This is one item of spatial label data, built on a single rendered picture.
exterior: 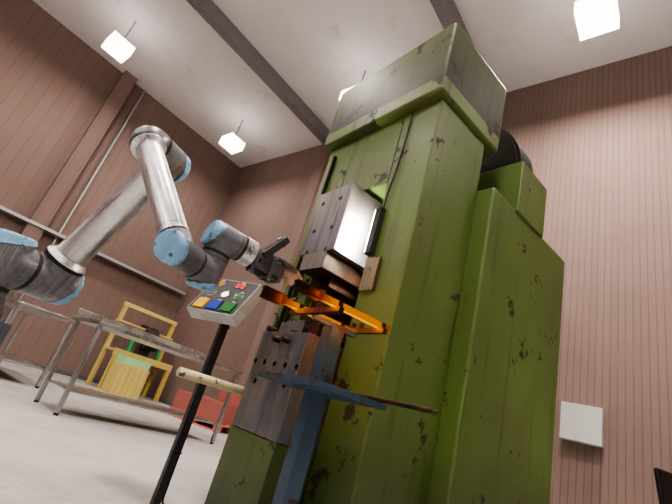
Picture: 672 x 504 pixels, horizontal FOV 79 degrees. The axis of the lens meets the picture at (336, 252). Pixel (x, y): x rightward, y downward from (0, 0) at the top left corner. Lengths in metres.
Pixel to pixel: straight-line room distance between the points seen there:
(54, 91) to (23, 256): 9.51
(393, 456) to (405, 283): 0.70
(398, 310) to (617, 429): 3.96
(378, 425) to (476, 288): 0.84
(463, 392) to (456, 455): 0.26
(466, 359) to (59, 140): 9.85
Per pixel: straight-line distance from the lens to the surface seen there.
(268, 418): 1.84
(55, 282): 1.72
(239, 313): 2.29
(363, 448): 1.69
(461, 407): 1.99
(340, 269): 2.10
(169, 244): 1.17
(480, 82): 2.75
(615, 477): 5.40
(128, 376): 9.10
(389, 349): 1.73
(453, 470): 1.98
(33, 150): 10.59
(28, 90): 10.92
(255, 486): 1.81
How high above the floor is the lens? 0.59
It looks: 22 degrees up
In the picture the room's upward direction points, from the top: 17 degrees clockwise
